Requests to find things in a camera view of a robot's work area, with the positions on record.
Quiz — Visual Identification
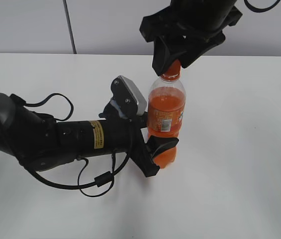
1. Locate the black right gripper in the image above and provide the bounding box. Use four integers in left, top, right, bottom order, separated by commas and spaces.
140, 4, 243, 76

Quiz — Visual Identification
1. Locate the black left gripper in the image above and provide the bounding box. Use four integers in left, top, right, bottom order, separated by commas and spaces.
98, 103, 179, 177

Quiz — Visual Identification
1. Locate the orange bottle cap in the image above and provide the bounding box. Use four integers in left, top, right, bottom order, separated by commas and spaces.
164, 59, 181, 77

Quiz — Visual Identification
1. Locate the orange drink plastic bottle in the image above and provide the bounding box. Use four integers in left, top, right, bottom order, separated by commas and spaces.
146, 73, 187, 169

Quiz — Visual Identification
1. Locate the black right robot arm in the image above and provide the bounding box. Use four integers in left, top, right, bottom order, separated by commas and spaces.
139, 0, 242, 76

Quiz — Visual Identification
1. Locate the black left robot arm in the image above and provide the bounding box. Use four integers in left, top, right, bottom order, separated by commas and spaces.
0, 87, 178, 177

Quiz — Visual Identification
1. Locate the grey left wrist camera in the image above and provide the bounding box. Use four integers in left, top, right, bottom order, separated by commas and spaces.
109, 75, 147, 119

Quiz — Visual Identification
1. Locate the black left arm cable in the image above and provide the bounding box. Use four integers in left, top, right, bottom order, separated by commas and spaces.
18, 93, 132, 197

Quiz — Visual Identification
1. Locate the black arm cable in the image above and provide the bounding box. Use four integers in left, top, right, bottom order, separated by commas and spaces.
18, 93, 132, 197
243, 0, 281, 12

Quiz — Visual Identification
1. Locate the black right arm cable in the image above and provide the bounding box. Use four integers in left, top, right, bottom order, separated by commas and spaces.
243, 0, 281, 12

